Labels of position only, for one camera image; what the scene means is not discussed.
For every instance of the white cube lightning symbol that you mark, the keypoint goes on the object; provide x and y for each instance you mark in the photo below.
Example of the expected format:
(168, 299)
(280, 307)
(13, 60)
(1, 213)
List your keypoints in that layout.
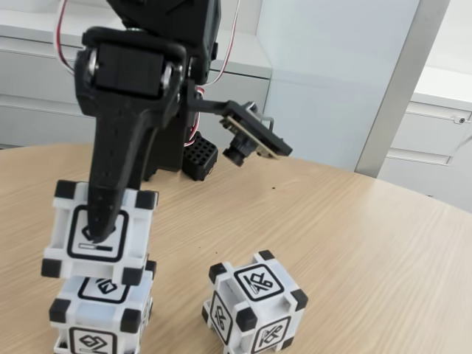
(136, 236)

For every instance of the white cube crossed lines symbol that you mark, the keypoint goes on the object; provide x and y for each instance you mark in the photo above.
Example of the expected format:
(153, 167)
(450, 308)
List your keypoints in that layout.
(258, 280)

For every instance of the long white cabinet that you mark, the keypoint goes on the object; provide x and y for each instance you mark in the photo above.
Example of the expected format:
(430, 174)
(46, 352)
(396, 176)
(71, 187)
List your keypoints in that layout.
(243, 110)

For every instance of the white cube overlapping squares symbol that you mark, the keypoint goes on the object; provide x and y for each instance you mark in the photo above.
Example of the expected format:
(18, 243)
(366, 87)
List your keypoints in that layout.
(96, 313)

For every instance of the white partition panel grey edge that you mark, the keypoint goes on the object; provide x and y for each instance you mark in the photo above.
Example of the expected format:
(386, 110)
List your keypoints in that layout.
(332, 110)

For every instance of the white drawer cabinet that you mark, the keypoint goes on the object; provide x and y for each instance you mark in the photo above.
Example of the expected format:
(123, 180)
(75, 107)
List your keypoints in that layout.
(424, 129)

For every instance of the black gripper camera on bracket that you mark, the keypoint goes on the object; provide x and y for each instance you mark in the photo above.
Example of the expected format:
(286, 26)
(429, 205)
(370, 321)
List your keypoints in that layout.
(265, 136)

